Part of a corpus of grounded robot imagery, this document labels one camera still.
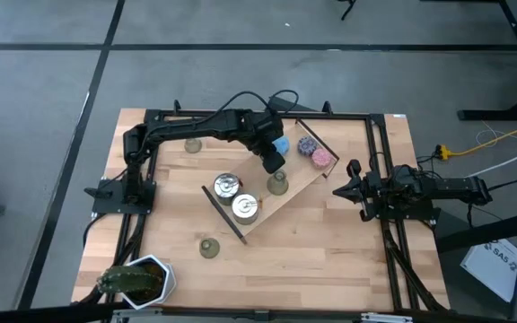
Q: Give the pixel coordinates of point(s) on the white hexagonal plant pot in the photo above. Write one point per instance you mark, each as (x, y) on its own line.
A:
(171, 280)

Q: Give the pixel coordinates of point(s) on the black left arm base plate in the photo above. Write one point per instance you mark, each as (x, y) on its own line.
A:
(106, 207)

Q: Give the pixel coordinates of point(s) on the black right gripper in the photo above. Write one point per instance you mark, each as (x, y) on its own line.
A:
(373, 190)

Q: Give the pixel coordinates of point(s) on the pink patterned candle holder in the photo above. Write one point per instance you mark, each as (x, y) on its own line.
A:
(321, 159)

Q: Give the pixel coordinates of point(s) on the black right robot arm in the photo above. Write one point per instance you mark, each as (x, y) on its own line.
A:
(456, 186)

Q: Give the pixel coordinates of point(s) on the black panel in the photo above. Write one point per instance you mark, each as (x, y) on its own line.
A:
(305, 107)

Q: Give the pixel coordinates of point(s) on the purple patterned candle holder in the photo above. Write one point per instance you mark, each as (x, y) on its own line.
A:
(307, 145)

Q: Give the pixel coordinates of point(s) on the black stand leg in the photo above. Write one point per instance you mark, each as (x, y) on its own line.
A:
(347, 11)

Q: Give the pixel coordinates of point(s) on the silver lidded tin candle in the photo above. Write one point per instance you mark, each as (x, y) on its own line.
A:
(226, 186)
(245, 207)

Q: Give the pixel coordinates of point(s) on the blue patterned candle holder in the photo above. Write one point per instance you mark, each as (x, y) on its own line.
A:
(283, 145)

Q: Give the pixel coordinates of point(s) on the wooden shelf with black legs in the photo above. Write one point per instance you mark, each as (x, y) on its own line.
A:
(256, 179)

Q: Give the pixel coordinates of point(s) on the black horizontal beam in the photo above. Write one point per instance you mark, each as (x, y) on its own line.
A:
(61, 313)

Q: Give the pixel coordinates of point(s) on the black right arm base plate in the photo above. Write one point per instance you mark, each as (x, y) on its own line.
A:
(420, 214)

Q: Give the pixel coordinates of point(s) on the white printed cardboard box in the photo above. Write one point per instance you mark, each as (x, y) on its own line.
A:
(492, 264)

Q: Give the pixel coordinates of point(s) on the black table leg frame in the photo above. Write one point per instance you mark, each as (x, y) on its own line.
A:
(501, 115)

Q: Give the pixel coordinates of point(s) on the green cactus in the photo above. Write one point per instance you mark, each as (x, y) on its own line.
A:
(128, 279)

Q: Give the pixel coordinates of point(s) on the black diagonal bar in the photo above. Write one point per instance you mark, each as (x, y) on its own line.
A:
(478, 231)

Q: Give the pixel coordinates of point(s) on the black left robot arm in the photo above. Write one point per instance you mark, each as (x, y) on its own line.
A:
(186, 128)

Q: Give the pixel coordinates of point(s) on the silver metal bracket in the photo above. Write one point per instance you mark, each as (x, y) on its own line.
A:
(386, 318)

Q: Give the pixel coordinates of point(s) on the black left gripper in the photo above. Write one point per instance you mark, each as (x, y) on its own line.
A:
(265, 128)

